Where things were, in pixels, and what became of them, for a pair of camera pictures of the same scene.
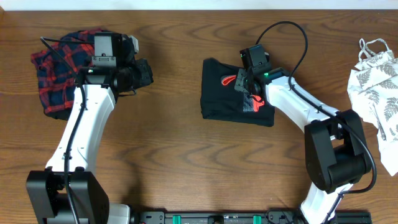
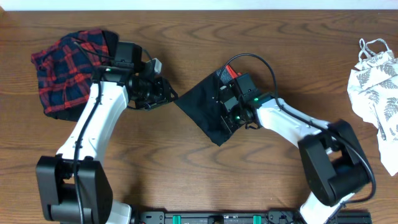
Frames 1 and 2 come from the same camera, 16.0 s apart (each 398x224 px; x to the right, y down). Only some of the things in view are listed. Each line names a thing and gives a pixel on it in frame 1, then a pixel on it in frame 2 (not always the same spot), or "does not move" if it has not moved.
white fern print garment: (372, 86) does not move
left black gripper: (144, 74) → (161, 96)
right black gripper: (239, 84) → (225, 118)
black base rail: (274, 216) does not move
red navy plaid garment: (59, 65) does not move
